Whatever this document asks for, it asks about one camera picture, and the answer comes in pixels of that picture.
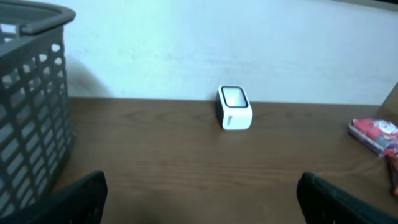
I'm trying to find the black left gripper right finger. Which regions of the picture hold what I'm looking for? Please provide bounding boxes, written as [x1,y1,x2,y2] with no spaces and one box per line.
[296,172,397,224]

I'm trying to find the purple sanitary pad pack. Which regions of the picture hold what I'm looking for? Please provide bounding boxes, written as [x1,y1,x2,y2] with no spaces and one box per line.
[348,119,397,157]

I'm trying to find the grey plastic mesh basket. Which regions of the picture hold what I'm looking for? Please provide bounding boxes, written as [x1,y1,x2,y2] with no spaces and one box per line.
[1,1,76,217]

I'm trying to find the white barcode scanner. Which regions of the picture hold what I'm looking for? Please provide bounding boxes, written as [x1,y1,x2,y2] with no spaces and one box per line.
[215,85,253,131]

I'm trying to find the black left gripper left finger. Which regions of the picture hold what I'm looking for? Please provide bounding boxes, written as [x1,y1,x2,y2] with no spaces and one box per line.
[1,170,108,224]

